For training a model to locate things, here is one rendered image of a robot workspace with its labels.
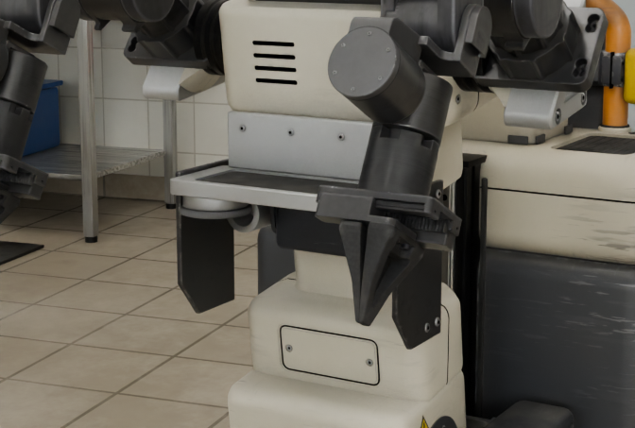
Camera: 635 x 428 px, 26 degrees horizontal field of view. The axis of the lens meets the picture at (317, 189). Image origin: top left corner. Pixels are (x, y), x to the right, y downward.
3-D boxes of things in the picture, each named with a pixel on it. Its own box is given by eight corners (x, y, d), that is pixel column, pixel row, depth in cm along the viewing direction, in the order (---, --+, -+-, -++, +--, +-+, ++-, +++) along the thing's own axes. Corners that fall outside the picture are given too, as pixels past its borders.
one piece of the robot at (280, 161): (244, 289, 158) (242, 102, 154) (464, 324, 144) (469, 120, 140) (160, 323, 144) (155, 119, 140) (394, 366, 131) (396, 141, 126)
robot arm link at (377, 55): (496, 15, 112) (402, 12, 117) (443, -49, 103) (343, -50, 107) (466, 153, 110) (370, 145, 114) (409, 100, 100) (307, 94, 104)
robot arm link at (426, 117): (466, 85, 113) (403, 81, 116) (434, 51, 107) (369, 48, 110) (448, 163, 111) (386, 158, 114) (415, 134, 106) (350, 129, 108)
